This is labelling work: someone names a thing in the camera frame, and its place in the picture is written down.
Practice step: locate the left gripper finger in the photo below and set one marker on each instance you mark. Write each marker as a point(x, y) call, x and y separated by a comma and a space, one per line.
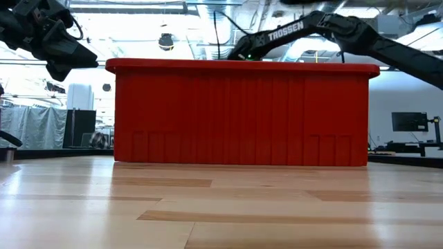
point(59, 72)
point(69, 53)

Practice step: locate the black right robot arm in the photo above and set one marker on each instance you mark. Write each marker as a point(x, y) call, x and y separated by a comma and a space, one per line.
point(346, 29)

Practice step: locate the red plastic bin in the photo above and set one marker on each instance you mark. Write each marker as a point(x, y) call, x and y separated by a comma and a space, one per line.
point(242, 114)

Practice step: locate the white rounded appliance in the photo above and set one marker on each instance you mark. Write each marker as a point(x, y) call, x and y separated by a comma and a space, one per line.
point(80, 97)

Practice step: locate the grey tarp curtain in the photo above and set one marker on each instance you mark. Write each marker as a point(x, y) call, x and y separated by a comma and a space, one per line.
point(45, 128)

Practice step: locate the black cabinet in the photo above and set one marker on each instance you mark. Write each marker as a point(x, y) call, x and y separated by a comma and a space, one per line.
point(83, 124)

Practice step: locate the dark striped object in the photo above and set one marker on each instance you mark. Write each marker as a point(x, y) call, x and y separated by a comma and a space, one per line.
point(100, 140)

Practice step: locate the black monitor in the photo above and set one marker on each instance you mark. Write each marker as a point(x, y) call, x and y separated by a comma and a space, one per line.
point(410, 121)

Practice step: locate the black desk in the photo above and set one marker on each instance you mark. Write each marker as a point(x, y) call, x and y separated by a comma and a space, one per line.
point(405, 147)

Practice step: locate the round dark wall fixture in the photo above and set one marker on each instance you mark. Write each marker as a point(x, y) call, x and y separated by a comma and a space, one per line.
point(106, 87)

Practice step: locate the black aluminium frame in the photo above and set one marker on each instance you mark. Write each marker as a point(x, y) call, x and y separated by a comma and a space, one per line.
point(62, 154)
point(405, 161)

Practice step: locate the dark dome camera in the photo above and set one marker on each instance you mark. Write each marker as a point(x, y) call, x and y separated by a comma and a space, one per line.
point(166, 42)

